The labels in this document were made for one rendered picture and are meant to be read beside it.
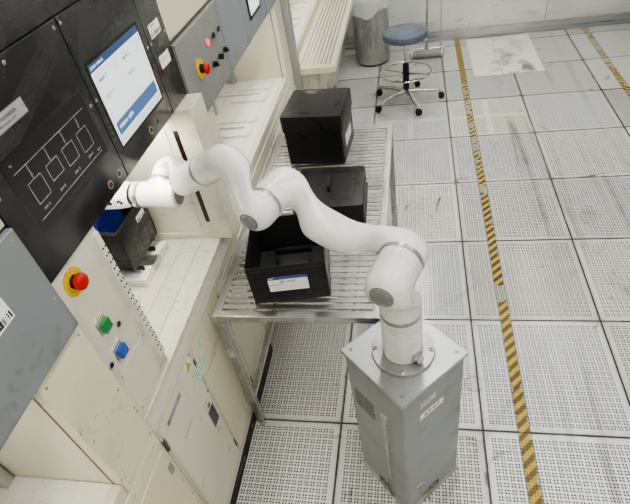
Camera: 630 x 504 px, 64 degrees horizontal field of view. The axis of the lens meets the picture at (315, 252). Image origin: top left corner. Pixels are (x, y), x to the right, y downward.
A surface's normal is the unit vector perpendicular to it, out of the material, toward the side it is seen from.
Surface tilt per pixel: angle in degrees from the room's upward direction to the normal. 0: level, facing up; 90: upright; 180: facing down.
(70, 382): 90
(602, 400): 0
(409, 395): 0
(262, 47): 90
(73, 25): 90
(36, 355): 90
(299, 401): 0
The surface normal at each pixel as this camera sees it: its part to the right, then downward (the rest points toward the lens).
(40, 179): 0.98, -0.02
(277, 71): -0.14, 0.68
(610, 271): -0.15, -0.73
